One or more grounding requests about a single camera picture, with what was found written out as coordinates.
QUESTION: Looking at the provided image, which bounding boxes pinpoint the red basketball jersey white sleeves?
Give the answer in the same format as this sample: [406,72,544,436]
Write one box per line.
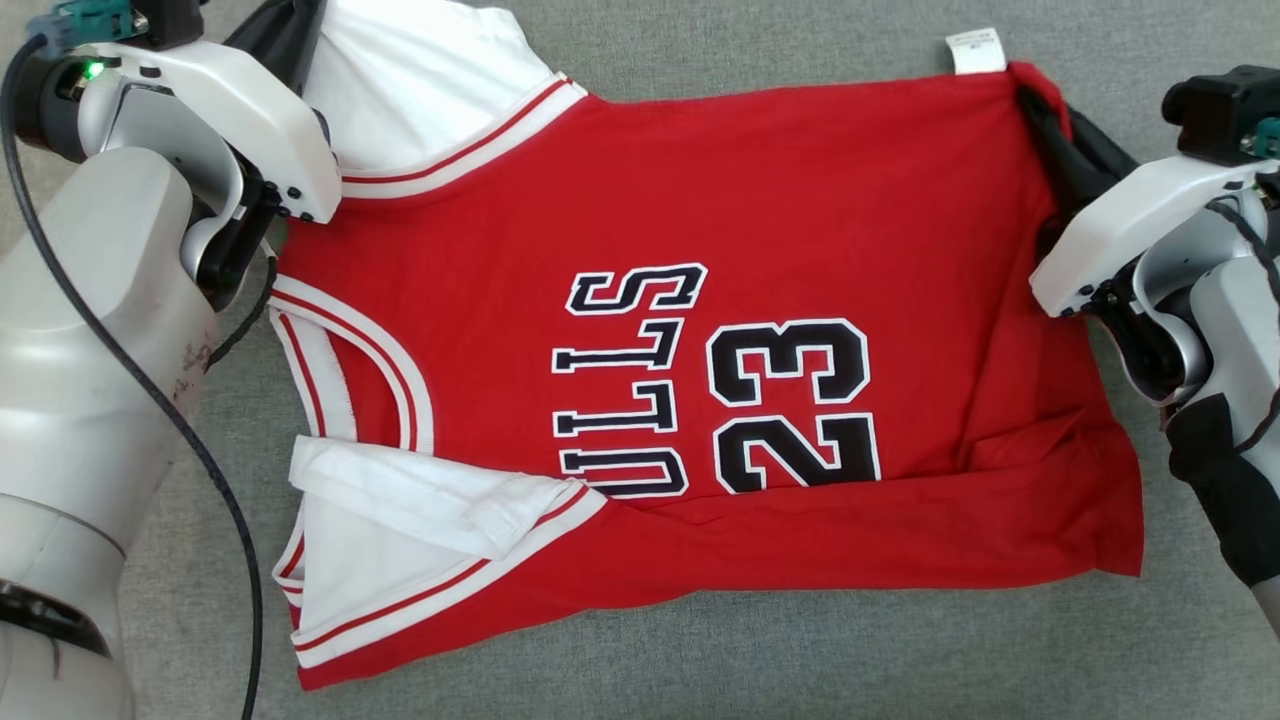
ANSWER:
[268,0,1146,693]

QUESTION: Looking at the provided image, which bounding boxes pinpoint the long black cable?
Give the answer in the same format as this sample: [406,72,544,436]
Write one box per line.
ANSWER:
[0,35,266,720]

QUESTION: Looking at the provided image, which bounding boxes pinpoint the thin black cable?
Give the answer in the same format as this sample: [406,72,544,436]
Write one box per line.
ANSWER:
[1205,195,1280,456]

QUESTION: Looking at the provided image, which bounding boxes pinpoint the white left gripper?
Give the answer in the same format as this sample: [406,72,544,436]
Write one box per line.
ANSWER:
[85,0,343,309]

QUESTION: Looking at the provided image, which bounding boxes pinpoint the short black cable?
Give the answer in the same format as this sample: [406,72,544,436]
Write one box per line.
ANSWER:
[205,250,279,369]

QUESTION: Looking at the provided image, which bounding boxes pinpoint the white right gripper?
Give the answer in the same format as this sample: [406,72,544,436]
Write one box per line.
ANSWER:
[1018,88,1280,321]

